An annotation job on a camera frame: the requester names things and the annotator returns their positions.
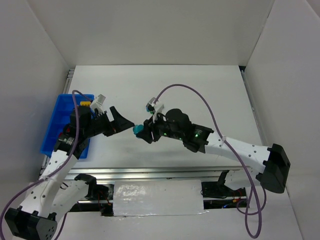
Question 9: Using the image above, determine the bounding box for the teal rounded lego brick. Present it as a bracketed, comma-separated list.
[132, 124, 144, 136]

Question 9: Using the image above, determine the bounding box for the long yellow lego brick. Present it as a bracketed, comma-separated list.
[79, 101, 91, 107]

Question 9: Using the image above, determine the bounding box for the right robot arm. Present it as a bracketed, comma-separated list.
[133, 108, 291, 194]

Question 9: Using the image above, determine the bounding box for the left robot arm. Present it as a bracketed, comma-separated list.
[1, 105, 134, 240]

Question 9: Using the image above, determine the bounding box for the blue compartment bin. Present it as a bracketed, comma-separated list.
[40, 94, 89, 159]

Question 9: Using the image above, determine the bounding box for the white taped panel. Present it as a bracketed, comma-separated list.
[113, 179, 205, 217]

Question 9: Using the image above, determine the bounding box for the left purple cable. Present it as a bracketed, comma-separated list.
[0, 89, 86, 240]

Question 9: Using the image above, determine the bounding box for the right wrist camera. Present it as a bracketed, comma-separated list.
[146, 97, 164, 123]

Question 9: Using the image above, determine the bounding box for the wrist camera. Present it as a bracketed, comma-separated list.
[90, 94, 106, 115]
[146, 97, 164, 123]

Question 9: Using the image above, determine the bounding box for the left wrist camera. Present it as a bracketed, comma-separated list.
[90, 94, 106, 115]

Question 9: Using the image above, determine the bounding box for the aluminium front rail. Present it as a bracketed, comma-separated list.
[64, 166, 243, 182]

